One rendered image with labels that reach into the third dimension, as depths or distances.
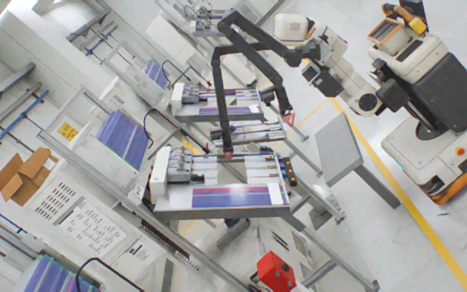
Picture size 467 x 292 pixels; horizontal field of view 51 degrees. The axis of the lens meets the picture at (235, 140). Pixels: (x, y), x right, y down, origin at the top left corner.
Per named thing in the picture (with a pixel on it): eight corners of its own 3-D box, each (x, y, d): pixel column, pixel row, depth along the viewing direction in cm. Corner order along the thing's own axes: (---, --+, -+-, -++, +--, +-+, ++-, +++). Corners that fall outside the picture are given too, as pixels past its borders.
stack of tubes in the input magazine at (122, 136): (150, 135, 308) (117, 107, 300) (139, 171, 261) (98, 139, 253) (137, 148, 311) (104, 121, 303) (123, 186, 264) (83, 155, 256)
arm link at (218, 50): (208, 46, 277) (207, 43, 286) (211, 69, 282) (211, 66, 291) (286, 37, 278) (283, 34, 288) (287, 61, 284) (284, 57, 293)
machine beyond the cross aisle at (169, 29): (271, 52, 806) (186, -34, 749) (276, 64, 730) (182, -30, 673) (214, 108, 840) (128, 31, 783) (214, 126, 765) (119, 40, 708)
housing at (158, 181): (173, 165, 318) (171, 146, 313) (165, 203, 273) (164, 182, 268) (160, 165, 318) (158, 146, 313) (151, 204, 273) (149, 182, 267)
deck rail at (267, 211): (289, 214, 259) (289, 204, 257) (289, 216, 258) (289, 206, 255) (155, 219, 257) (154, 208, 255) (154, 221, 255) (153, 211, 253)
